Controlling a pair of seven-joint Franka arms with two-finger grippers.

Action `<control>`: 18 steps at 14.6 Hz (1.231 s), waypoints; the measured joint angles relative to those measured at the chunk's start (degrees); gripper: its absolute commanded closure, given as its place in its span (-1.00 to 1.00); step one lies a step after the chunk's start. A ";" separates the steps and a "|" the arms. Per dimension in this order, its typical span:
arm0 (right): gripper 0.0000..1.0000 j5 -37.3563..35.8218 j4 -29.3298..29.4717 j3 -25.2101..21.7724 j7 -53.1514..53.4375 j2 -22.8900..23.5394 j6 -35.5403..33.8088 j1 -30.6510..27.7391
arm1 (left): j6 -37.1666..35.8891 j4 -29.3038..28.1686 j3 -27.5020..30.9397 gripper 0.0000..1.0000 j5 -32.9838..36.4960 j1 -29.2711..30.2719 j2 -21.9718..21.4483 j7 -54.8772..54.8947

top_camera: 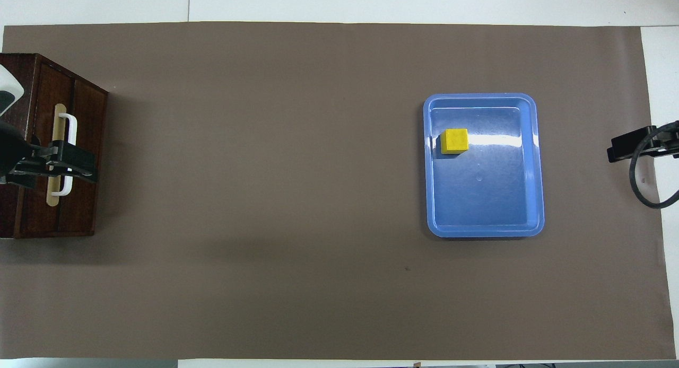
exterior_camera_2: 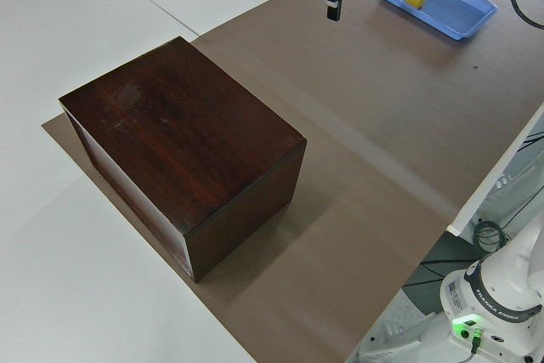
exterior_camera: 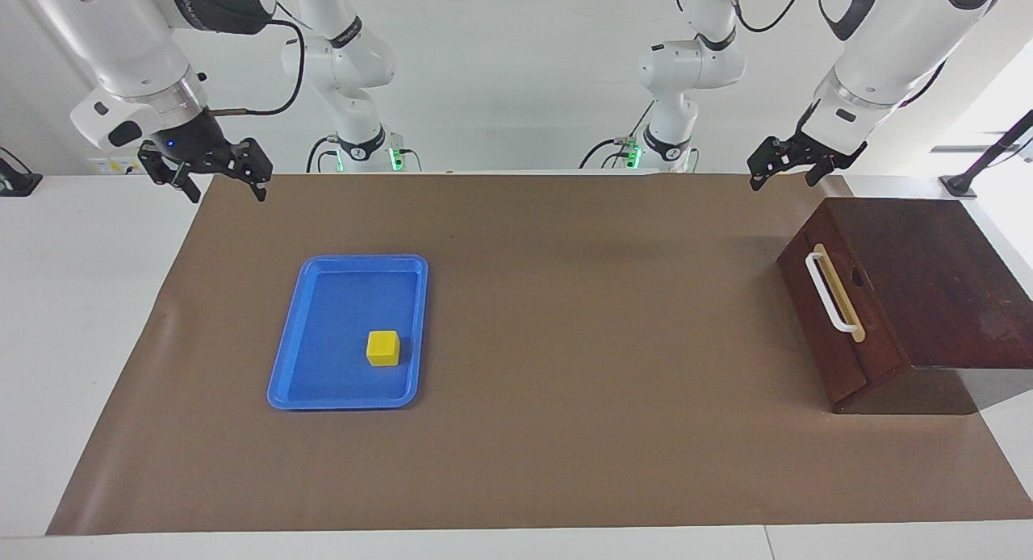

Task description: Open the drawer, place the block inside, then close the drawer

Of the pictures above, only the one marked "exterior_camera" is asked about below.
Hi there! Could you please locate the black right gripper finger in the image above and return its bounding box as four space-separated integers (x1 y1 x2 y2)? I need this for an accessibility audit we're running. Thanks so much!
232 138 274 202
137 140 203 204

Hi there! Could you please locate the white drawer handle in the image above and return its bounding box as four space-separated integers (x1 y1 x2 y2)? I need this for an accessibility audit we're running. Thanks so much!
805 252 860 335

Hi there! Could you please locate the dark wooden drawer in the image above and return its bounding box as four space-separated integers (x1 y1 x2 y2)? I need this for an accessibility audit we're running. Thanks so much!
777 203 913 414

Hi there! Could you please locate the yellow cube block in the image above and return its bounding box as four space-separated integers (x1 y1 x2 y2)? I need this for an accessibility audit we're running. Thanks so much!
366 330 401 367

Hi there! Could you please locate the blue plastic tray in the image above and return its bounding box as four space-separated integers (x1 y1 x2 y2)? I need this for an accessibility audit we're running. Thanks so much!
266 254 429 412

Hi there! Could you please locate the dark brown wooden cabinet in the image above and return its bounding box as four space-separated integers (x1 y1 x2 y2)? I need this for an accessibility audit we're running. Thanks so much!
827 197 1033 416

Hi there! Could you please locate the brown table mat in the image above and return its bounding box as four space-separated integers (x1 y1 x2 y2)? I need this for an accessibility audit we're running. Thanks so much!
46 173 1033 537

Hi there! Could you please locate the white wall socket box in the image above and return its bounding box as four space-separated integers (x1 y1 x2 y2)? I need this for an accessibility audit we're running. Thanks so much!
87 155 148 175

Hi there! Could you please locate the black base cable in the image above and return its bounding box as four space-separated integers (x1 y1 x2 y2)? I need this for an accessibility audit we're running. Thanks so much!
578 100 655 171
305 135 340 173

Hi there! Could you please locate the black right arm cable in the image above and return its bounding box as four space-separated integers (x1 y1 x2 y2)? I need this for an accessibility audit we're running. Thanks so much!
202 19 306 117

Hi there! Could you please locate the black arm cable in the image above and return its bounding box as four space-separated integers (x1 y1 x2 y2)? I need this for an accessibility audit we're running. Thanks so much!
202 19 306 117
726 0 945 109

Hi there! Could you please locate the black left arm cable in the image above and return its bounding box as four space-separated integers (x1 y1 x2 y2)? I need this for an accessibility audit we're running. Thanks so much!
726 0 945 109

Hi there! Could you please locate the black table mount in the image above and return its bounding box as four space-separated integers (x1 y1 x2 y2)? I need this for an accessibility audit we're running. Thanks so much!
0 146 43 198

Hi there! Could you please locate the black camera stand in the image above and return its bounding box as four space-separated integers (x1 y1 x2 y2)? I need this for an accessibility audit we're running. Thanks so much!
940 108 1033 199

